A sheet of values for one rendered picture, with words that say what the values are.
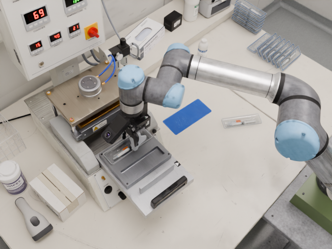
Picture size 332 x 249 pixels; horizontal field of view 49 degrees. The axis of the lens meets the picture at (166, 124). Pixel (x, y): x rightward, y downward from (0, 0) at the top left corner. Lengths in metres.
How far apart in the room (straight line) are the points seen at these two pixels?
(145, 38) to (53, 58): 0.68
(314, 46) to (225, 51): 1.56
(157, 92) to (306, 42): 2.60
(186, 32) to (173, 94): 1.07
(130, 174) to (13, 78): 0.78
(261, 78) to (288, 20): 2.60
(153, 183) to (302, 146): 0.51
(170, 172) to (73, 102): 0.42
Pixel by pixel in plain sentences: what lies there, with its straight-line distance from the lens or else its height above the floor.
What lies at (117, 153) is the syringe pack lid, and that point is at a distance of 1.31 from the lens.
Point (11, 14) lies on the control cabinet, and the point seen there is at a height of 1.43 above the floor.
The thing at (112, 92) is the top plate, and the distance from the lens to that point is 1.34.
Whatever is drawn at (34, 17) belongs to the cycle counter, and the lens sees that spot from 1.23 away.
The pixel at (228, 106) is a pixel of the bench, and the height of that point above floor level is 0.75.
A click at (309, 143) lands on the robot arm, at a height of 1.33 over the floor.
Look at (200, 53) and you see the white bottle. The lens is 1.92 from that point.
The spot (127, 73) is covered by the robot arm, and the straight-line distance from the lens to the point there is 1.05.
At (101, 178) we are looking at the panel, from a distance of 1.39.
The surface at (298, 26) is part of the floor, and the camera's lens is 3.65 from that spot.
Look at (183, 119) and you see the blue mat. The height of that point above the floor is 0.75.
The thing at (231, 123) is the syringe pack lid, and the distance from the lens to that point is 1.72.
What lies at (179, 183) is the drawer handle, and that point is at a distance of 1.25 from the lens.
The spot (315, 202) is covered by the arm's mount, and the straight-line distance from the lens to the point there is 1.56.
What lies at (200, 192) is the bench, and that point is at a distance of 1.54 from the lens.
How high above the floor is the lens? 2.12
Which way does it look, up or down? 54 degrees down
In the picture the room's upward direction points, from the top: 5 degrees clockwise
